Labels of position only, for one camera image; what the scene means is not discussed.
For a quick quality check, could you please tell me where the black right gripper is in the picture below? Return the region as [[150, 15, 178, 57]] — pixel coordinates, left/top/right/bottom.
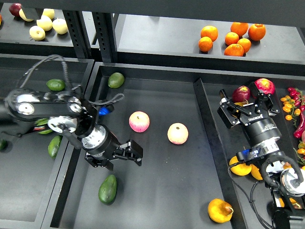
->
[[217, 82, 282, 147]]

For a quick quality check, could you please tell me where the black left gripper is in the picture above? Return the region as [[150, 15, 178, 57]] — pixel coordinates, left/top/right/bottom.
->
[[81, 125, 143, 171]]

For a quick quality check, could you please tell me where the dark green avocado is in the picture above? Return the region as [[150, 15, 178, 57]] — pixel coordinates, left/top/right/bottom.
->
[[98, 175, 117, 204]]

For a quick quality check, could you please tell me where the yellow pear with brown stem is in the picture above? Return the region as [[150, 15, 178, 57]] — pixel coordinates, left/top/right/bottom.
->
[[208, 198, 234, 223]]

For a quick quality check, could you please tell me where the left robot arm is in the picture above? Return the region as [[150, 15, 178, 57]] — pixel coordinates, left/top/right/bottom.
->
[[0, 55, 143, 170]]

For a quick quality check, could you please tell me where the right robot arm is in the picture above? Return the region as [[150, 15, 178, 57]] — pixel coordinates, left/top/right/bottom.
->
[[217, 83, 305, 229]]

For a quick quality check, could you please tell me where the yellow pear near red apples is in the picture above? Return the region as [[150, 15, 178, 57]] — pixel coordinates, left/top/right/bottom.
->
[[234, 101, 249, 106]]

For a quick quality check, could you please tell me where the green avocado lower left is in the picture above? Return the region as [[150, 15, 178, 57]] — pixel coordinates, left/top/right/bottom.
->
[[48, 135, 62, 158]]

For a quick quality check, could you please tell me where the green avocado left middle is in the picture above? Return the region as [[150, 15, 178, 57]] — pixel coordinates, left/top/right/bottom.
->
[[38, 129, 53, 135]]

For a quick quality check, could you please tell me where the green avocado in centre tray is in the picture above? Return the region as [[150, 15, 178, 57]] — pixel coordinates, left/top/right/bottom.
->
[[108, 72, 125, 89]]

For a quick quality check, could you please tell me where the green avocado left top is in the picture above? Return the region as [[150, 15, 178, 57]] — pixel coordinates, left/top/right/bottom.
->
[[35, 118, 49, 126]]

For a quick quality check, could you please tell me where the green avocado upper left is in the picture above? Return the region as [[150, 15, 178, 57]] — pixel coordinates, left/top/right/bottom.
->
[[46, 79, 65, 91]]

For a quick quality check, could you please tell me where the dark avocado at left edge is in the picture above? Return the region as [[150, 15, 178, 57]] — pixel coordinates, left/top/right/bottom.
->
[[0, 139, 8, 151]]

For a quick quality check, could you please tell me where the yellow pear bottom right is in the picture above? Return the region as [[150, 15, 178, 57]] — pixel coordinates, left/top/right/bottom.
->
[[279, 198, 302, 209]]

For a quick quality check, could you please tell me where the bright red apple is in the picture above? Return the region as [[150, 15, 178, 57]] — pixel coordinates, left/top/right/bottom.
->
[[254, 78, 275, 94]]

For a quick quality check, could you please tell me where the pink red apple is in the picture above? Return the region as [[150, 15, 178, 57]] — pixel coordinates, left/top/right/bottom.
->
[[129, 111, 150, 133]]

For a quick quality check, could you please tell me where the orange bottom front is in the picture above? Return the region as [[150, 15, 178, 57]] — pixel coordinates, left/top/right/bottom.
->
[[224, 43, 244, 57]]

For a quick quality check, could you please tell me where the orange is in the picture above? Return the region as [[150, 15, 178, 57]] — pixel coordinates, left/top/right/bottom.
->
[[237, 38, 252, 54], [224, 43, 244, 57], [248, 23, 266, 41], [224, 32, 239, 46], [201, 25, 218, 42], [198, 36, 213, 52], [230, 22, 249, 37]]

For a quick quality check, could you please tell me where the cherry tomato bunch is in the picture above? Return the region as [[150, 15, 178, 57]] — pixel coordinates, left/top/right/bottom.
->
[[280, 87, 305, 121]]

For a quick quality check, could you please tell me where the orange right middle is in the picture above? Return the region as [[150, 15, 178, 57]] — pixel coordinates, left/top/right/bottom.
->
[[237, 38, 252, 54]]

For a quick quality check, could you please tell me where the orange centre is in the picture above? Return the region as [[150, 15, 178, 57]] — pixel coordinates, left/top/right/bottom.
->
[[224, 32, 239, 46]]

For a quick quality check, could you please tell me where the orange lower left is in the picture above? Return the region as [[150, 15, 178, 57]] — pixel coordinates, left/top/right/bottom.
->
[[198, 36, 213, 52]]

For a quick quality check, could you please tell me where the pale yellow pink apple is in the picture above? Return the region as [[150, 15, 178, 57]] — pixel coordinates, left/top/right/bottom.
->
[[167, 123, 189, 145]]

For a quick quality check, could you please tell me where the red chili pepper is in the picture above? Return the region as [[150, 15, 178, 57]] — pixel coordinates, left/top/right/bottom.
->
[[293, 113, 305, 139]]

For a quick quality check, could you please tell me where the orange top right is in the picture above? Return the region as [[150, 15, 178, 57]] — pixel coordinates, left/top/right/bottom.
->
[[248, 23, 266, 41]]

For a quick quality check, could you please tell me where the orange top middle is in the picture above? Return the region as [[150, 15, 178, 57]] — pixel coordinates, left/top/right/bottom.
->
[[230, 22, 249, 37]]

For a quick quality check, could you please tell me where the black centre tray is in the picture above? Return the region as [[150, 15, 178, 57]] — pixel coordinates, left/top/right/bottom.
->
[[42, 62, 234, 229]]

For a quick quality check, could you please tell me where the black tray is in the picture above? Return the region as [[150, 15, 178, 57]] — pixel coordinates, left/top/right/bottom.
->
[[0, 54, 73, 229], [42, 62, 234, 229], [193, 77, 305, 229]]

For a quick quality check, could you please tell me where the orange top left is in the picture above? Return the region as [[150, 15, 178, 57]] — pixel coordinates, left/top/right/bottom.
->
[[201, 25, 218, 42]]

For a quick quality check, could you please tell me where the black left tray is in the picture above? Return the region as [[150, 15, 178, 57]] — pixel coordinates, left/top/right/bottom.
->
[[0, 54, 73, 229]]

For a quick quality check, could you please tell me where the black right tray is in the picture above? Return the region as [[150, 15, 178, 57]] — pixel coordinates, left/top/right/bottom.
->
[[193, 77, 305, 229]]

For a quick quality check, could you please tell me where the pale yellow apple front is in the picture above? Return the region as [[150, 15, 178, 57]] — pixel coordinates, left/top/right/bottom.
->
[[29, 26, 46, 41]]

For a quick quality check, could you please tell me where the pale yellow apple middle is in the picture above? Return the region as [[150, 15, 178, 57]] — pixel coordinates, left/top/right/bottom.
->
[[36, 15, 53, 31]]

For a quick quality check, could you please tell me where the pale yellow apple back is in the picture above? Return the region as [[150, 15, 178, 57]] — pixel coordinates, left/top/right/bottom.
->
[[42, 8, 55, 20]]

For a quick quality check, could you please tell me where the pale yellow apple partly hidden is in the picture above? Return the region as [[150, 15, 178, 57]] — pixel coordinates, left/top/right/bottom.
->
[[19, 9, 33, 22]]

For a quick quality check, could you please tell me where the dark red apple on shelf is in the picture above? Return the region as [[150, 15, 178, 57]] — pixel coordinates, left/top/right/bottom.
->
[[9, 3, 22, 17]]

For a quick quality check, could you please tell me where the black shelf upright post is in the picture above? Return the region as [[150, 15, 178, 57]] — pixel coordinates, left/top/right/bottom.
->
[[92, 12, 118, 63]]

